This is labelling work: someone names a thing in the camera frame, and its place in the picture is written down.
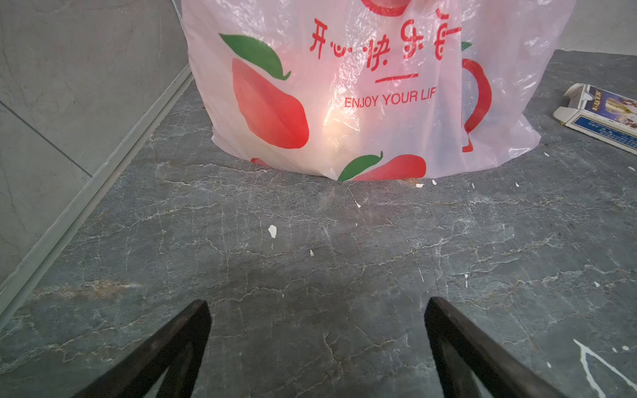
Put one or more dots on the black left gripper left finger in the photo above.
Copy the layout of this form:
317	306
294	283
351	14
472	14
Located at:
173	355

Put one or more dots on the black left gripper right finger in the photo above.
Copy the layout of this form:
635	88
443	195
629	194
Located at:
466	356

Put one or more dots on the pink plastic shopping bag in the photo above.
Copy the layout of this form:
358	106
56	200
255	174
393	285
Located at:
372	90

